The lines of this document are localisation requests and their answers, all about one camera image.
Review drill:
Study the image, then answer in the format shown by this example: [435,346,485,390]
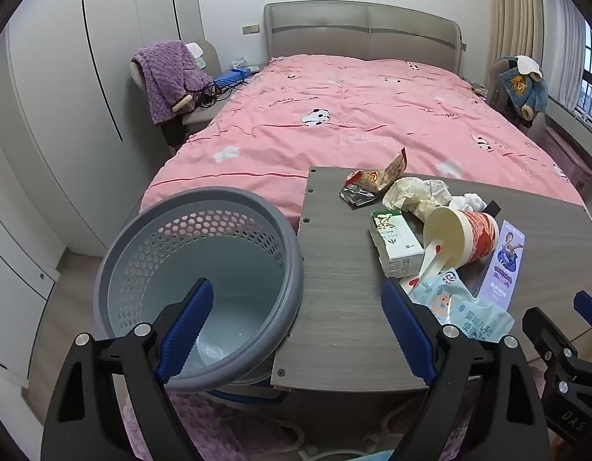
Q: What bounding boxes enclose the light blue wipe packet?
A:
[408,269,515,344]

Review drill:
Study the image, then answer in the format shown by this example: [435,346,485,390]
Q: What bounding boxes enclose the beige curtain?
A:
[490,0,589,121]

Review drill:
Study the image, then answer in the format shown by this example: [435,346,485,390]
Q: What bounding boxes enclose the red white paper cup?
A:
[406,206,499,298]

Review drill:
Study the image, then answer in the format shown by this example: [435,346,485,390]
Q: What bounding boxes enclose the torn snack wrapper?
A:
[339,150,409,208]

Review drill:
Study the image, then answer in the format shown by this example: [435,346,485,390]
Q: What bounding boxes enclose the pink panda print duvet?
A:
[141,54,587,231]

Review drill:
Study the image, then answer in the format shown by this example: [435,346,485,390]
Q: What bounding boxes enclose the grey perforated wastebasket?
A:
[93,187,305,393]

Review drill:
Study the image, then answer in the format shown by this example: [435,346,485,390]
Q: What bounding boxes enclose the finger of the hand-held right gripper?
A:
[521,306,582,395]
[572,290,592,337]

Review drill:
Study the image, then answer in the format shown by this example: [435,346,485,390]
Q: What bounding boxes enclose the white green milk carton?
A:
[369,209,426,279]

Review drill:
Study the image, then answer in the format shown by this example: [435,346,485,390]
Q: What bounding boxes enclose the beige chair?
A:
[129,39,258,154]
[488,58,551,154]

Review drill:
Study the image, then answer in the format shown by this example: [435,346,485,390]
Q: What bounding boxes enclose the purple rabbit print packet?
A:
[477,219,527,312]

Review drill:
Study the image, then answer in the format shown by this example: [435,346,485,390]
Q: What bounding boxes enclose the white wardrobe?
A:
[3,0,205,257]

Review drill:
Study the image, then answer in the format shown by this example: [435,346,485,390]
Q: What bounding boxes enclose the dark cloth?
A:
[161,118,186,157]

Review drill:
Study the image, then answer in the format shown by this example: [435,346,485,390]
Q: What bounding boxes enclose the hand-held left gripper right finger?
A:
[380,280,551,461]

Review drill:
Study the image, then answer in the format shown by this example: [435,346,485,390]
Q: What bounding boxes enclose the purple fuzzy blanket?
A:
[133,41,214,124]

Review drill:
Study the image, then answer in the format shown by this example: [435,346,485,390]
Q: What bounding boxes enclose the white tissue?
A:
[449,193,489,213]

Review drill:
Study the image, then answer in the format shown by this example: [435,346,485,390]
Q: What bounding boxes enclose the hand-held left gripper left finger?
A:
[40,277,215,461]

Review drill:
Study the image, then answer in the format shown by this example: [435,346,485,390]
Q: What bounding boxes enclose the purple fuzzy cushion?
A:
[123,389,301,461]

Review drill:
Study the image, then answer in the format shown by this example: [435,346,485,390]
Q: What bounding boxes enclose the pink storage box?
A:
[546,127,592,188]

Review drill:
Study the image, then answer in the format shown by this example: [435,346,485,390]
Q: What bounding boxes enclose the grey bed headboard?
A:
[263,1,467,78]

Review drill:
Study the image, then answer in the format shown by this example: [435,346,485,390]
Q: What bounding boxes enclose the white door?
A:
[0,115,68,390]

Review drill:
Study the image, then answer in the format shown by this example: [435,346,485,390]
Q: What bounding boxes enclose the white printed cushion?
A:
[185,42,206,69]

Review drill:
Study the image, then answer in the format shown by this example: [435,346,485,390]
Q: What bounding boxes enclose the black cables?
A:
[192,79,244,109]

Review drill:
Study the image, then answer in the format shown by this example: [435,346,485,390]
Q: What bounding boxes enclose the cream paper wrapper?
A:
[382,177,453,219]

